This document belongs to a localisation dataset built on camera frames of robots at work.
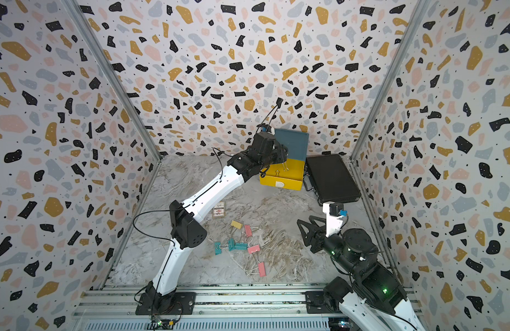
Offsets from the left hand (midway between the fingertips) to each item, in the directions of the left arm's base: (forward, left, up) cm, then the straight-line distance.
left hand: (287, 148), depth 82 cm
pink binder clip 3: (-36, +10, -31) cm, 49 cm away
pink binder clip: (-20, +17, -31) cm, 40 cm away
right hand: (-31, -3, -2) cm, 31 cm away
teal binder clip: (-28, +29, -30) cm, 50 cm away
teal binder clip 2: (-27, +23, -29) cm, 46 cm away
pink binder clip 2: (-28, +13, -31) cm, 44 cm away
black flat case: (+4, -25, -25) cm, 36 cm away
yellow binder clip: (-17, +22, -32) cm, 42 cm away
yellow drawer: (+1, -2, -17) cm, 17 cm away
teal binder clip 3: (-27, +19, -31) cm, 46 cm away
